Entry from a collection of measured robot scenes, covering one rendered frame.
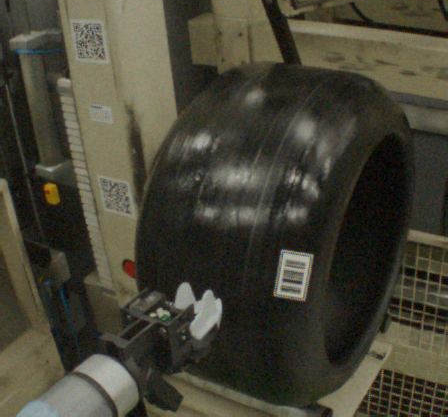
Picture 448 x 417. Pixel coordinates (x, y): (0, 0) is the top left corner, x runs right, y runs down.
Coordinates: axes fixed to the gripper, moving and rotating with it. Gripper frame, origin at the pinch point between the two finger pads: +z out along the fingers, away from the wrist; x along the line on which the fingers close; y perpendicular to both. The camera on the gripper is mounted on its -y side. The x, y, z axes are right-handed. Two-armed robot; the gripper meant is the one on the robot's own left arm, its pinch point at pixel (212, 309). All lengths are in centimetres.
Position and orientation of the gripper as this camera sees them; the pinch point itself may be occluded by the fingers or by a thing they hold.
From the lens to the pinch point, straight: 91.8
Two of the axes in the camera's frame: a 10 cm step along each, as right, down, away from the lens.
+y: -0.4, -9.0, -4.2
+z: 5.3, -3.8, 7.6
